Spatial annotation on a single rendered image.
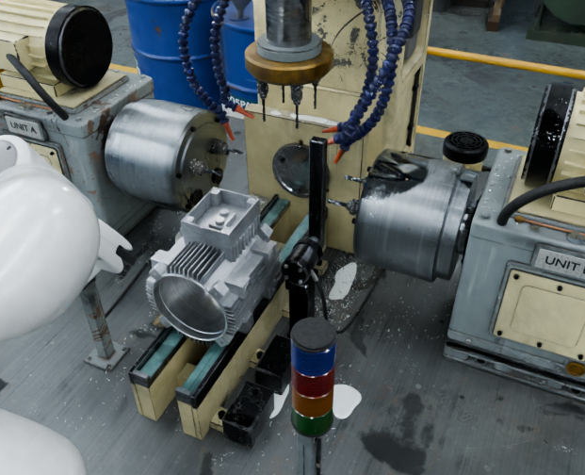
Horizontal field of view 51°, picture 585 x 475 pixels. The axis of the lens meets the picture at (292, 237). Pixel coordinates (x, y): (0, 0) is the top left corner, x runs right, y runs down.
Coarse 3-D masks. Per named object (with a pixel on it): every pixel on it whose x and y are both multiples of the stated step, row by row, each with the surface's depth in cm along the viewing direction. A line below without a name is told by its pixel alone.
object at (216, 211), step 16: (208, 192) 117; (224, 192) 118; (192, 208) 113; (208, 208) 118; (224, 208) 115; (240, 208) 118; (256, 208) 115; (192, 224) 109; (208, 224) 113; (224, 224) 112; (240, 224) 110; (256, 224) 117; (192, 240) 112; (208, 240) 110; (224, 240) 108; (240, 240) 112
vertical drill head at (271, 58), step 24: (288, 0) 112; (288, 24) 115; (264, 48) 119; (288, 48) 118; (312, 48) 118; (264, 72) 118; (288, 72) 116; (312, 72) 117; (264, 96) 125; (264, 120) 129
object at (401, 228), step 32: (384, 160) 122; (416, 160) 122; (384, 192) 118; (416, 192) 117; (448, 192) 115; (384, 224) 118; (416, 224) 116; (448, 224) 115; (384, 256) 122; (416, 256) 118; (448, 256) 117
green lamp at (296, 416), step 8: (296, 416) 87; (304, 416) 86; (320, 416) 86; (328, 416) 87; (296, 424) 89; (304, 424) 87; (312, 424) 87; (320, 424) 87; (328, 424) 89; (304, 432) 88; (312, 432) 88; (320, 432) 88
